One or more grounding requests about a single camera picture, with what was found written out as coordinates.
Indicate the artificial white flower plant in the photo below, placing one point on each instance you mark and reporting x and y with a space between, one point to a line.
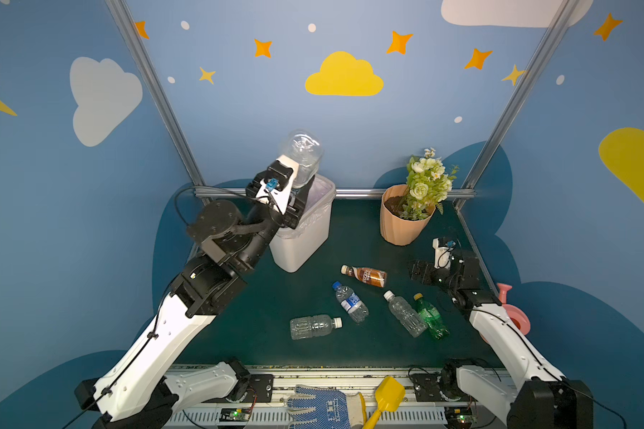
428 183

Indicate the brown coffee bottle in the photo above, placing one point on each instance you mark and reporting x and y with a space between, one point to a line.
366 275

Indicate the small blue label bottle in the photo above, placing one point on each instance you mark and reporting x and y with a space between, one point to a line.
350 302

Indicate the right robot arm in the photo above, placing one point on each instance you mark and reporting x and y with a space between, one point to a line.
541 396

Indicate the yellow toy shovel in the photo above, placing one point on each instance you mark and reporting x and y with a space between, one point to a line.
389 395

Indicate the white plastic trash bin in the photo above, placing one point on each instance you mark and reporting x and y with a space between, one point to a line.
291 248

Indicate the blue dotted work glove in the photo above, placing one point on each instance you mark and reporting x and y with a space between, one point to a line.
321 408

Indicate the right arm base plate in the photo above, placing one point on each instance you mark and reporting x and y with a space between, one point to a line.
427 388

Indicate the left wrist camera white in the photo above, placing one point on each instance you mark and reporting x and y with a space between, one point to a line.
273 187

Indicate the right circuit board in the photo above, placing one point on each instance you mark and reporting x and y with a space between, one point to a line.
460 418

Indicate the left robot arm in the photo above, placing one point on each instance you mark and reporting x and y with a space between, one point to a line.
138 392

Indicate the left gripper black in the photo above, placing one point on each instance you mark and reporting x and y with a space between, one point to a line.
293 201

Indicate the pink watering can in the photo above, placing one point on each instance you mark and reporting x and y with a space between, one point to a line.
512 313

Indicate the aluminium left corner post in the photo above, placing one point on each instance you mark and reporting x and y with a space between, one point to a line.
123 18

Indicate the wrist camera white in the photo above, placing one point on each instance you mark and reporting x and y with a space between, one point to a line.
444 249
273 187

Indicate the clear ribbed bottle white cap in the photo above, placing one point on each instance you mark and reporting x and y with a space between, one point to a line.
405 314

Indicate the left circuit board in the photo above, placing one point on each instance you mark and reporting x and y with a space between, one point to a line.
234 416

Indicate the front aluminium rail bed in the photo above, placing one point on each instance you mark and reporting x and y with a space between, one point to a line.
285 396

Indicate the blue white label water bottle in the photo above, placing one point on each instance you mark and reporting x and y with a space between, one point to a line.
305 149

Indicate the circuit board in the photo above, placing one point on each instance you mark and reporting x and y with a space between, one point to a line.
460 418
234 416

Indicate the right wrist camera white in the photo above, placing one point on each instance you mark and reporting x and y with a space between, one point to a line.
444 249

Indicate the translucent bin liner bag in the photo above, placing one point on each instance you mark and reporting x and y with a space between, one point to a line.
316 216

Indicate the aluminium right corner post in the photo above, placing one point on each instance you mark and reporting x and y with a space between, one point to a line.
550 41

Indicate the green plastic bottle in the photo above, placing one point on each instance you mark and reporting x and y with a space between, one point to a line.
431 316

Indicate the aluminium corner post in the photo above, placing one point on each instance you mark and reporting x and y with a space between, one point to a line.
123 18
550 41

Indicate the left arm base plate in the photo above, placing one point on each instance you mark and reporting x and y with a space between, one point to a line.
258 388

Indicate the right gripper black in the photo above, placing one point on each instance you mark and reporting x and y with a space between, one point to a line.
422 271

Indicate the aluminium back frame rail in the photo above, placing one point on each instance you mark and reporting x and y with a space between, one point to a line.
215 192

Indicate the clear bottle front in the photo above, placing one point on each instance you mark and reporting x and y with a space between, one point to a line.
308 327

